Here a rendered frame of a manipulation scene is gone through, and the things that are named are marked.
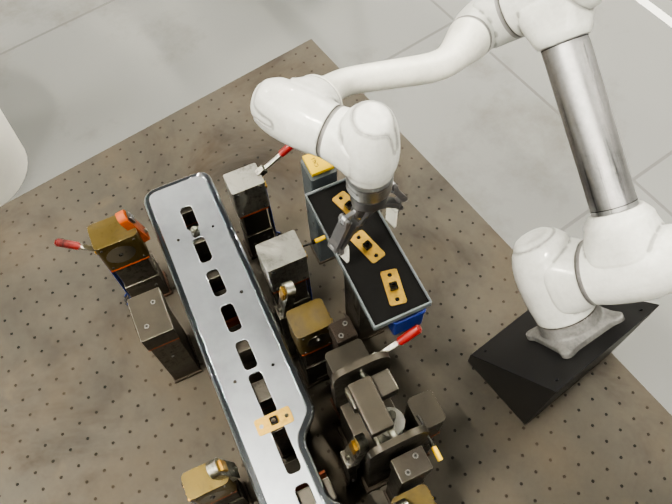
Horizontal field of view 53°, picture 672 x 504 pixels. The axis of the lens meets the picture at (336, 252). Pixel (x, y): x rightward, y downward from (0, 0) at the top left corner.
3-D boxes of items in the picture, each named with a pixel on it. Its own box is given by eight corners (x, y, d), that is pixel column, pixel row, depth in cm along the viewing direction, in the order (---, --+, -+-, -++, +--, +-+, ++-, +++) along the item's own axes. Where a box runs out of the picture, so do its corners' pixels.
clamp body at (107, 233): (120, 290, 197) (74, 229, 165) (165, 271, 200) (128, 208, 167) (128, 314, 194) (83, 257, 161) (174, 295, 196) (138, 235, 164)
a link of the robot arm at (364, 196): (334, 167, 123) (335, 185, 128) (366, 199, 120) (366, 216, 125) (372, 141, 126) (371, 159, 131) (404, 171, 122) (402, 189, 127)
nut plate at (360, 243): (348, 239, 150) (348, 236, 149) (361, 229, 151) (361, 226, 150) (373, 264, 147) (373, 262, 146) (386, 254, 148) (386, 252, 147)
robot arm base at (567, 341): (571, 296, 179) (563, 279, 178) (627, 318, 158) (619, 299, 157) (517, 334, 177) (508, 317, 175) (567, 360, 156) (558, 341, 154)
